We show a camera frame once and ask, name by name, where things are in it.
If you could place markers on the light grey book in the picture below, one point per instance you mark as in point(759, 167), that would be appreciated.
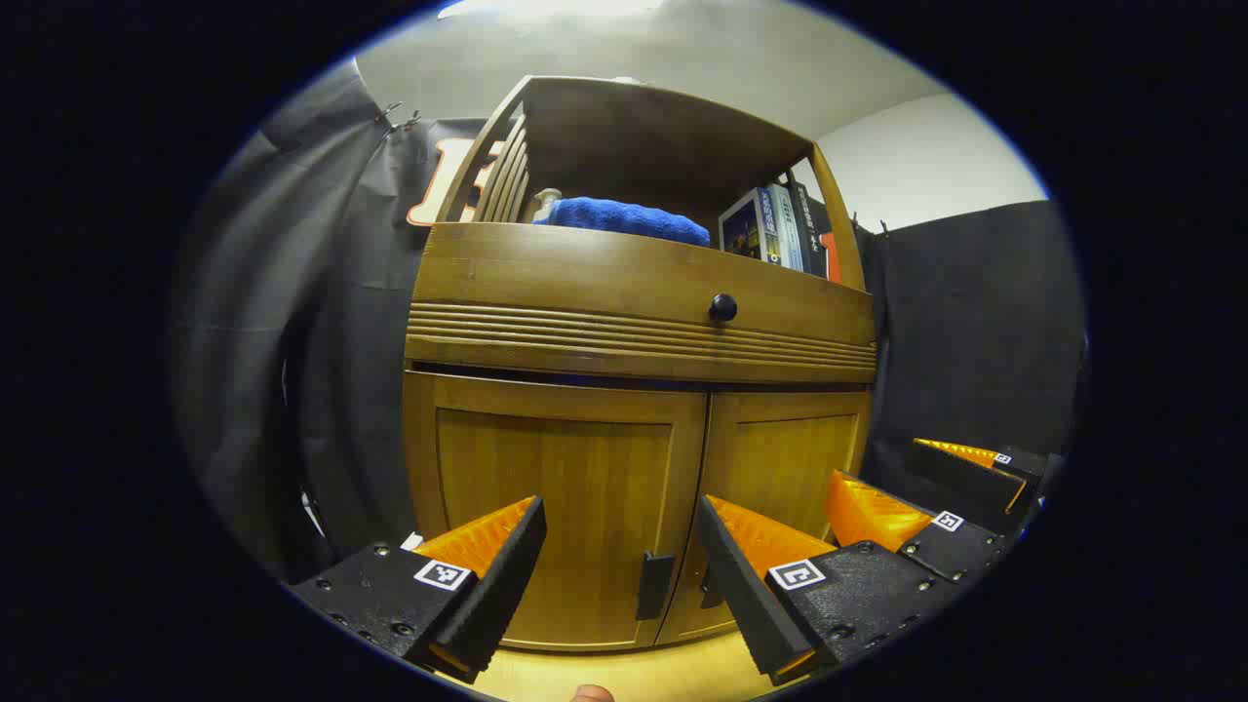
point(785, 229)

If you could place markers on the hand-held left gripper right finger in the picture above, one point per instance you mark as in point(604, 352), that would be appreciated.
point(741, 585)

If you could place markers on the wooden ribbed drawer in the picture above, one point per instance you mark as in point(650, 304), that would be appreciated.
point(585, 283)

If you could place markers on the wooden double-door shoe cabinet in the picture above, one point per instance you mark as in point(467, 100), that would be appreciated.
point(585, 283)

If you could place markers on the blue folded towel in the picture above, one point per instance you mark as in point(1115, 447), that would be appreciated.
point(624, 219)

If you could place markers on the black backdrop cloth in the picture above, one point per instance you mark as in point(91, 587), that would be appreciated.
point(331, 341)

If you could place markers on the metal cloth clip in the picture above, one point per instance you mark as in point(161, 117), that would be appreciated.
point(412, 120)
point(389, 111)

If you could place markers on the ceiling light panel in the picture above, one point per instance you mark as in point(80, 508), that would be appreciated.
point(546, 8)

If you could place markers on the wooden shoe cabinet door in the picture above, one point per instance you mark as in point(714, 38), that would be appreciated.
point(780, 458)
point(546, 468)

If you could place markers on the small pale bottle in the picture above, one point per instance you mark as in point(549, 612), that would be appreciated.
point(543, 205)

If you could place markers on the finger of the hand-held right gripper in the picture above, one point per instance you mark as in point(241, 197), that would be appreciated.
point(951, 551)
point(965, 483)

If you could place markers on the black round drawer knob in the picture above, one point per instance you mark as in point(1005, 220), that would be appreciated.
point(722, 307)

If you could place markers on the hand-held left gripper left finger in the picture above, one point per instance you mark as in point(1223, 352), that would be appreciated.
point(507, 575)

